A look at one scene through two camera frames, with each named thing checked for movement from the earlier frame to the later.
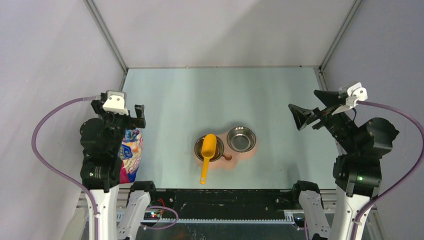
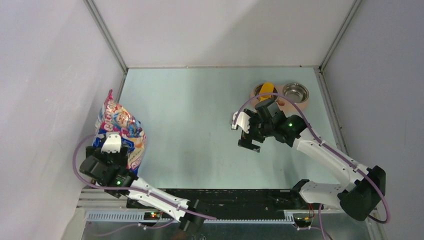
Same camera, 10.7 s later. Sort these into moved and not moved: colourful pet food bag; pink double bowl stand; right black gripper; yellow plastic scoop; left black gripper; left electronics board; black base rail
Moved: left black gripper; pink double bowl stand; yellow plastic scoop; colourful pet food bag; right black gripper
Not moved: black base rail; left electronics board
